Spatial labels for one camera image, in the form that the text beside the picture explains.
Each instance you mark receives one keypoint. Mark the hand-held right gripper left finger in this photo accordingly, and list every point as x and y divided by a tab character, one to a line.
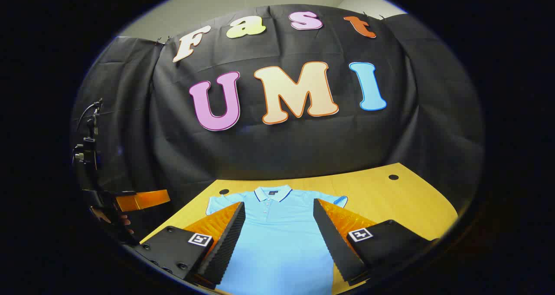
225	247

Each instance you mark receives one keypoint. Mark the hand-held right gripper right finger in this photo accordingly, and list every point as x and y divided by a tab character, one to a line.
336	243

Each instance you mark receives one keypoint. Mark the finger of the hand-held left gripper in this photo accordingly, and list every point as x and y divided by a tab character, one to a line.
143	200
101	215

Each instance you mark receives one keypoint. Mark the light blue polo T-shirt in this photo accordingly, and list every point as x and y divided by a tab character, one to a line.
277	243

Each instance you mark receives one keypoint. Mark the black backdrop cloth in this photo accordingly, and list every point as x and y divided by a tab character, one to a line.
282	147

